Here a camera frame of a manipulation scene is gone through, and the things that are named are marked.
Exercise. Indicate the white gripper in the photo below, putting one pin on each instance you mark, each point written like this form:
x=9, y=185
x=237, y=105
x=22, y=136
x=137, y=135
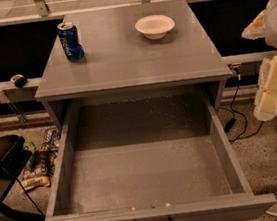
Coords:
x=265, y=108

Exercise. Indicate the blue pepsi can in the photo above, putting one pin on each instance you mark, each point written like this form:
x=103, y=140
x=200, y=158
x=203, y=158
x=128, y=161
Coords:
x=68, y=36

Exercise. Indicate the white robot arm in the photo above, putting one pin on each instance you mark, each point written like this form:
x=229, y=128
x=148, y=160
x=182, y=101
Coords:
x=265, y=26

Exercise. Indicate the grey open top drawer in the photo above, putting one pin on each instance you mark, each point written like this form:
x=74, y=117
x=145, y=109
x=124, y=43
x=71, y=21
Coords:
x=150, y=160

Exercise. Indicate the white bowl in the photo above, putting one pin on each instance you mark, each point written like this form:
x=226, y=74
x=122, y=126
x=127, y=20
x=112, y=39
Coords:
x=155, y=27

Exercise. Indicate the grey cabinet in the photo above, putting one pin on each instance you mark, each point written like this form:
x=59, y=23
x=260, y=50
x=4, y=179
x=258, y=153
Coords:
x=119, y=58

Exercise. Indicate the snack bags on floor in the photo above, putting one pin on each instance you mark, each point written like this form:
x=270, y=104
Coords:
x=42, y=162

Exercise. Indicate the black tape measure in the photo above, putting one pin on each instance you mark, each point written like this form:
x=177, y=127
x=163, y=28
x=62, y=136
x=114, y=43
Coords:
x=19, y=80

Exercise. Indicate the black chair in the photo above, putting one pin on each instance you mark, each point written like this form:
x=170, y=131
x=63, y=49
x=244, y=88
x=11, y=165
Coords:
x=12, y=161

